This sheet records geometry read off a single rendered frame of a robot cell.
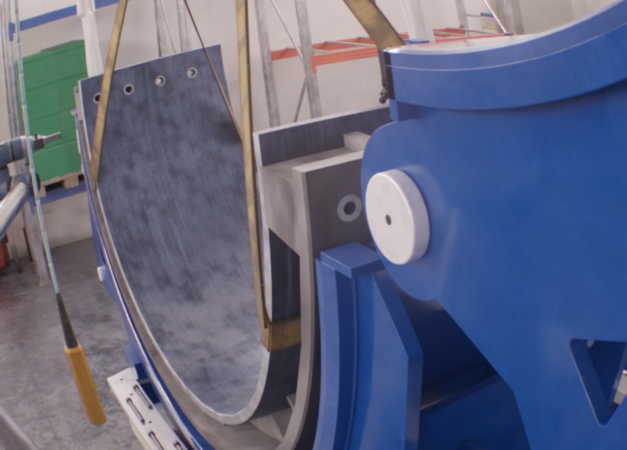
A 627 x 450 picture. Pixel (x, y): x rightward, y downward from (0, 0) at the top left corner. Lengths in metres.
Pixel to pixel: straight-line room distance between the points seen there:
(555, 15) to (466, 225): 10.51
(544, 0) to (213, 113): 8.26
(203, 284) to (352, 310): 1.89
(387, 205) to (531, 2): 10.07
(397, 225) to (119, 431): 4.13
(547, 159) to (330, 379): 0.79
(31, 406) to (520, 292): 4.96
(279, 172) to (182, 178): 2.02
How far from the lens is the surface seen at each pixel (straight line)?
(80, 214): 9.25
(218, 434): 2.82
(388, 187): 1.21
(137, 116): 3.58
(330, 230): 1.50
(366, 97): 10.30
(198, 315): 3.21
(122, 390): 3.84
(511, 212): 1.02
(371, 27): 2.07
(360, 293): 1.45
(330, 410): 1.64
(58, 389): 5.92
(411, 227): 1.18
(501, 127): 1.00
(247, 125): 1.84
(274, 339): 1.81
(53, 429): 5.38
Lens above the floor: 2.61
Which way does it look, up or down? 18 degrees down
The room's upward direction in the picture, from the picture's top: 8 degrees counter-clockwise
